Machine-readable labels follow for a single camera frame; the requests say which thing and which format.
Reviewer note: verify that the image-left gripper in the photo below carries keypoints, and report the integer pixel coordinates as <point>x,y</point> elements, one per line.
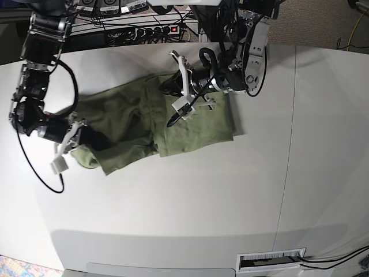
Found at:
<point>85,135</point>

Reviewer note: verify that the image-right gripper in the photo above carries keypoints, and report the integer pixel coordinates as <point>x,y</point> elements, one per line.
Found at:
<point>188,81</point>

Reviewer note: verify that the green T-shirt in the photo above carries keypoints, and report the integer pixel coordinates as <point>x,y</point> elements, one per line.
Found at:
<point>134,118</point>

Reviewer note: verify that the white shelf with equipment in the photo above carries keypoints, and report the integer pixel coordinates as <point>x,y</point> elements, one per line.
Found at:
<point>120,30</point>

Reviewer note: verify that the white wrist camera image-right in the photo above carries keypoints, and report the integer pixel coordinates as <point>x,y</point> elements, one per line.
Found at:
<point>182,106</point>

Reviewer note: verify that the black camera cable image-right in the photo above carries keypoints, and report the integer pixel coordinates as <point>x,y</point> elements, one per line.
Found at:
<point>209,61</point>

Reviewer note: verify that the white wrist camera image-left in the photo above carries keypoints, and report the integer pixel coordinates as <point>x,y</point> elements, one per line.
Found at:
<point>58,165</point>

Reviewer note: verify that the black camera cable image-left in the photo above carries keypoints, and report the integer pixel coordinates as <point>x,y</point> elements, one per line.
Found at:
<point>56,121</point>

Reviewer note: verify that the black power strip red switch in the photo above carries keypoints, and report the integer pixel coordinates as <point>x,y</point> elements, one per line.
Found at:
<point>166,31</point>

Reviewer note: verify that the white cable grommet tray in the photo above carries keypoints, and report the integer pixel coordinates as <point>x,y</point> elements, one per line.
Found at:
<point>269,261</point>

